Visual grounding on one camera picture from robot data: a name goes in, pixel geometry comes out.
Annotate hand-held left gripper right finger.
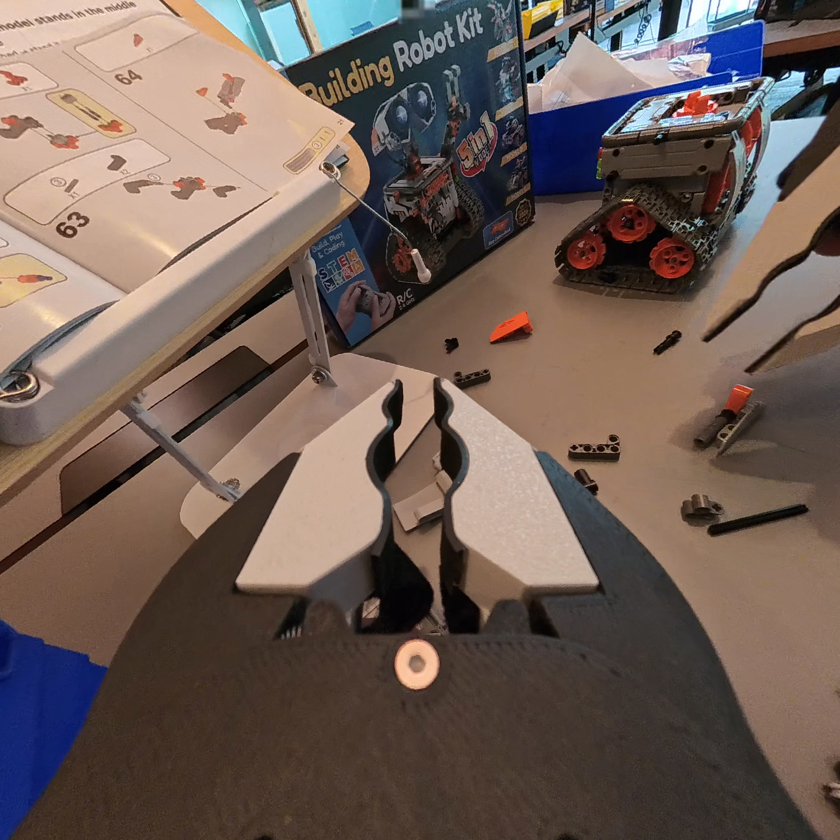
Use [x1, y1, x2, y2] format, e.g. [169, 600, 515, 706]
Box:
[433, 377, 599, 634]

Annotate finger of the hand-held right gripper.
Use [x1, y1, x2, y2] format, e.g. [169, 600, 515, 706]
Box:
[703, 156, 840, 343]
[747, 305, 840, 374]

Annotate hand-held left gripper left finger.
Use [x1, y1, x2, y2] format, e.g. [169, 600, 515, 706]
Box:
[235, 379, 433, 634]

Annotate grey tube beam assembly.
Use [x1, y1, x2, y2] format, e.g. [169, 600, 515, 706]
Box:
[693, 384, 765, 457]

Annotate robot kit instruction booklet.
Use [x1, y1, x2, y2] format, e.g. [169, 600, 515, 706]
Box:
[0, 13, 355, 293]

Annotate grey angled beam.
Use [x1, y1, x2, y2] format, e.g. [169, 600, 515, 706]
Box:
[567, 434, 622, 462]

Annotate light grey box panel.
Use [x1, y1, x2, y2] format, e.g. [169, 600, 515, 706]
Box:
[392, 482, 454, 532]

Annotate grey orange tracked toy robot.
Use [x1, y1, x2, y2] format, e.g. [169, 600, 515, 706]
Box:
[554, 77, 777, 295]

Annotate grey axle connector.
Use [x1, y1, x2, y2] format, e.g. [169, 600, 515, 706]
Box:
[679, 492, 725, 524]

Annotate long black axle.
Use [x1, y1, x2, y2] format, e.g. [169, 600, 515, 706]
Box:
[707, 503, 809, 536]

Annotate small orange wedge panel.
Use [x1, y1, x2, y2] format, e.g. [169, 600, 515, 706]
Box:
[489, 310, 534, 343]

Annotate crumpled clear plastic bags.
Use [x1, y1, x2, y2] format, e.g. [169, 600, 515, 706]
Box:
[528, 33, 713, 112]

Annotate blue robot kit box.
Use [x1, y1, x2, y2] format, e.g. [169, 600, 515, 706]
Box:
[282, 0, 536, 349]

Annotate white printed instruction sheet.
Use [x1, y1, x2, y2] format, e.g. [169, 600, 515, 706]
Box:
[0, 0, 168, 60]

